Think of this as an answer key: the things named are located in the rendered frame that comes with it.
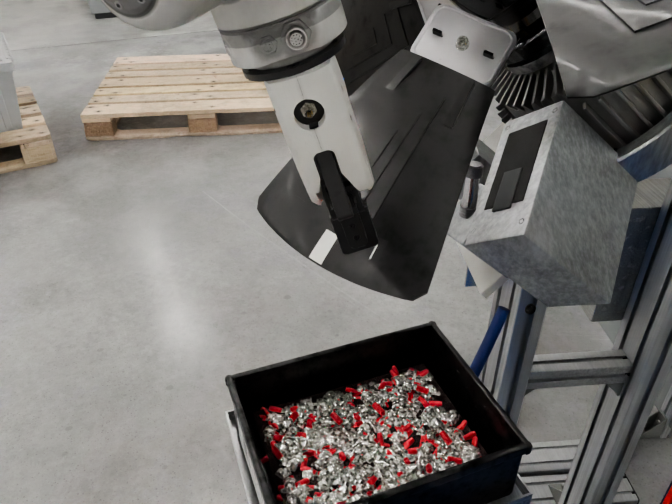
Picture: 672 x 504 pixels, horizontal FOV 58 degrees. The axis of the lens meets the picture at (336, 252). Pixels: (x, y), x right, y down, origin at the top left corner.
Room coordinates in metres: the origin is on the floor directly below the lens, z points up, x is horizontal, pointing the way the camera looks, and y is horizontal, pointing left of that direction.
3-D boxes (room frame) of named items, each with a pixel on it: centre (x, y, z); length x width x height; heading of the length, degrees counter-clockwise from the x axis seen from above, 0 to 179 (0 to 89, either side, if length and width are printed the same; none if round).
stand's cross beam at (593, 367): (0.72, -0.39, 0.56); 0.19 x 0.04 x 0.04; 95
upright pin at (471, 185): (0.60, -0.15, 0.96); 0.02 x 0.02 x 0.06
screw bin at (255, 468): (0.35, -0.03, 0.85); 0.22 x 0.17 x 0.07; 111
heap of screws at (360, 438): (0.35, -0.03, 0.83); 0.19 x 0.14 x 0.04; 111
